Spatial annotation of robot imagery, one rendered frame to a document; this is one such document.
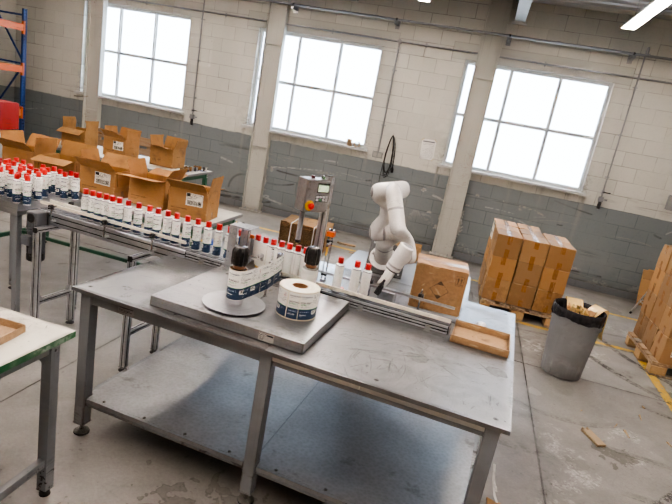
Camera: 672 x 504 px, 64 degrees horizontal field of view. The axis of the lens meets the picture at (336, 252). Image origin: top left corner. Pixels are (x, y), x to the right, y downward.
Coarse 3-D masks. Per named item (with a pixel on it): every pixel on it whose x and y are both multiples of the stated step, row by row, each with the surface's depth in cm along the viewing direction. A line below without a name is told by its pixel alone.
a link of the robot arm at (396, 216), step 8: (392, 208) 295; (400, 208) 295; (392, 216) 294; (400, 216) 294; (392, 224) 294; (400, 224) 292; (392, 232) 294; (400, 232) 293; (408, 232) 296; (400, 240) 301; (408, 240) 298
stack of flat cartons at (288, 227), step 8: (296, 216) 759; (280, 224) 716; (288, 224) 715; (296, 224) 714; (304, 224) 719; (312, 224) 729; (328, 224) 746; (280, 232) 719; (288, 232) 717; (304, 232) 713; (312, 232) 710; (288, 240) 718; (304, 240) 715; (312, 240) 711
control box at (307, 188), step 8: (304, 176) 308; (304, 184) 304; (312, 184) 303; (304, 192) 304; (312, 192) 305; (296, 200) 311; (304, 200) 304; (312, 200) 307; (296, 208) 311; (304, 208) 305; (320, 208) 312
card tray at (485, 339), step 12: (456, 324) 304; (468, 324) 301; (456, 336) 278; (468, 336) 290; (480, 336) 294; (492, 336) 297; (504, 336) 296; (480, 348) 276; (492, 348) 274; (504, 348) 283
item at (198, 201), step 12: (168, 180) 435; (216, 180) 445; (168, 192) 447; (180, 192) 444; (192, 192) 442; (204, 192) 439; (216, 192) 457; (168, 204) 448; (180, 204) 446; (192, 204) 445; (204, 204) 442; (216, 204) 463; (180, 216) 449; (192, 216) 447; (204, 216) 445; (216, 216) 469
